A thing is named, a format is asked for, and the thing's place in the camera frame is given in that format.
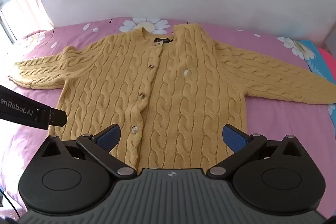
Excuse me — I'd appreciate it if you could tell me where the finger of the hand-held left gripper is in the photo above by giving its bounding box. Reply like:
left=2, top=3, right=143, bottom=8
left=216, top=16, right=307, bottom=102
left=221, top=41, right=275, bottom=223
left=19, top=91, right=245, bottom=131
left=48, top=107, right=68, bottom=127

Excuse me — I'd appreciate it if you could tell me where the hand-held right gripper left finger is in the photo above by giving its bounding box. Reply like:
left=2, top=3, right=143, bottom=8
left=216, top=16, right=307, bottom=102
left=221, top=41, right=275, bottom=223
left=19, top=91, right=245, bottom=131
left=39, top=124, right=135, bottom=179

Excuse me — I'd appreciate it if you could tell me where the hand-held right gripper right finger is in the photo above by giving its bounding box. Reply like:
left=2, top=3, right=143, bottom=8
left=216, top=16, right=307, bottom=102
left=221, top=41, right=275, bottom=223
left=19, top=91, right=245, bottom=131
left=206, top=124, right=304, bottom=178

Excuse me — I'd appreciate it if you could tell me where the yellow cable-knit cardigan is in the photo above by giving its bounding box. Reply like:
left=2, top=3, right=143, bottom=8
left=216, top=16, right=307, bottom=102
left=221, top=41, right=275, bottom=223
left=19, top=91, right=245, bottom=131
left=8, top=23, right=336, bottom=170

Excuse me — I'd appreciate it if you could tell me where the pink floral bedsheet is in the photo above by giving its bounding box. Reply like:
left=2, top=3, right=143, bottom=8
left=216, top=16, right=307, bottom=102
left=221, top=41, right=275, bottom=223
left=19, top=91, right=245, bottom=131
left=0, top=17, right=336, bottom=214

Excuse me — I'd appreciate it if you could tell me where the window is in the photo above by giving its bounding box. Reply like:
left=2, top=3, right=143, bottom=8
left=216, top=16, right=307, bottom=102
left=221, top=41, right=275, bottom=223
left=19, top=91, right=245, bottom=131
left=0, top=0, right=15, bottom=44

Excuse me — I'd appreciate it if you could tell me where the blue floral cloth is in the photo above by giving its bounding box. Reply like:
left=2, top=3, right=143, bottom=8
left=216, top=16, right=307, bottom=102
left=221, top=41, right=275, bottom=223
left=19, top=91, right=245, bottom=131
left=295, top=39, right=336, bottom=119

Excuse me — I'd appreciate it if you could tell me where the bright pink cloth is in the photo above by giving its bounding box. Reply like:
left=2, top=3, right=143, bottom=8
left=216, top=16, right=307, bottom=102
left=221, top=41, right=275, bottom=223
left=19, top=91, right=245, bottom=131
left=316, top=48, right=336, bottom=75

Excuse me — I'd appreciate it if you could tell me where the black cable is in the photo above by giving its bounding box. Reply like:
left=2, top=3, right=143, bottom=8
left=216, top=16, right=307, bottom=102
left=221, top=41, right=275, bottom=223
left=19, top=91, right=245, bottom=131
left=0, top=187, right=22, bottom=217

